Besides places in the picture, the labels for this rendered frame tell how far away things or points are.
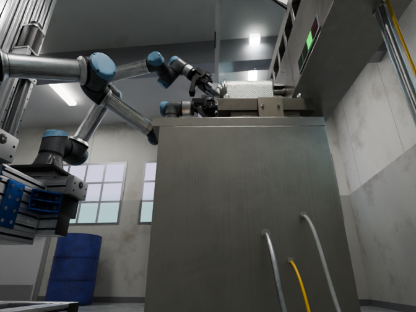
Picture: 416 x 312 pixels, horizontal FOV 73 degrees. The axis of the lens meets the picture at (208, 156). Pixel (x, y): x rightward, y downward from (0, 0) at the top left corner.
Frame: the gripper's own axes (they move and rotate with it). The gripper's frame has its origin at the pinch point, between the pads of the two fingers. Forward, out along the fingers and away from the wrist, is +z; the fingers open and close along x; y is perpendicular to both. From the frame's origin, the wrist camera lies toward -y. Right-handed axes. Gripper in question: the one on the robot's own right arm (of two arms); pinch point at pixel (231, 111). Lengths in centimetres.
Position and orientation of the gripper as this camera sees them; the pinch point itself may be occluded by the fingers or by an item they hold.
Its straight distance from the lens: 141.3
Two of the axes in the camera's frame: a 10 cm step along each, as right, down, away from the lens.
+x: 0.2, 4.1, 9.1
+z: 10.0, 0.0, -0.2
